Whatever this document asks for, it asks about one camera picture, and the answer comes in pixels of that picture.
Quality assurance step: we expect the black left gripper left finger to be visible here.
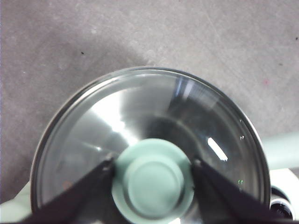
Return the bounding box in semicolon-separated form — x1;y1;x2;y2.
20;156;116;224

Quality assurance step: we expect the green steamer pot with handle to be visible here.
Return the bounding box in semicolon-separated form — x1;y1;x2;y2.
31;67;299;224

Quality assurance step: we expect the silver control knob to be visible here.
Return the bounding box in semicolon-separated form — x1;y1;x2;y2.
269;185;295;221

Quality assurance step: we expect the glass lid with green knob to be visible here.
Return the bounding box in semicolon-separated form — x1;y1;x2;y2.
30;67;271;224

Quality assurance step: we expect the green breakfast machine base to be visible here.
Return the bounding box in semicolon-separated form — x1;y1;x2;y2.
0;168;299;224

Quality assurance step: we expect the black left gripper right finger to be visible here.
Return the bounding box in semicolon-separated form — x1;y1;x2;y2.
192;158;299;224

